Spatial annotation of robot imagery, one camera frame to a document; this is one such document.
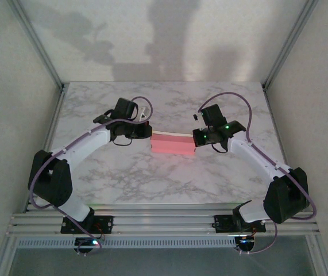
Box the pink and white paper box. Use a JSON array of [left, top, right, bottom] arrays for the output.
[[149, 131, 196, 156]]

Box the aluminium table side rail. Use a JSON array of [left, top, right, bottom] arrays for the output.
[[261, 86, 290, 169], [43, 86, 67, 155]]

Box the aluminium frame rail beam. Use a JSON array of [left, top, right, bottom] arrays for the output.
[[7, 203, 321, 238]]

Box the grey slotted cable duct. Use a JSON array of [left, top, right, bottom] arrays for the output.
[[17, 237, 238, 250]]

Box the aluminium frame post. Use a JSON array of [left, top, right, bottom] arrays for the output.
[[263, 0, 319, 90], [307, 235, 328, 276], [0, 237, 20, 276], [7, 0, 67, 90]]

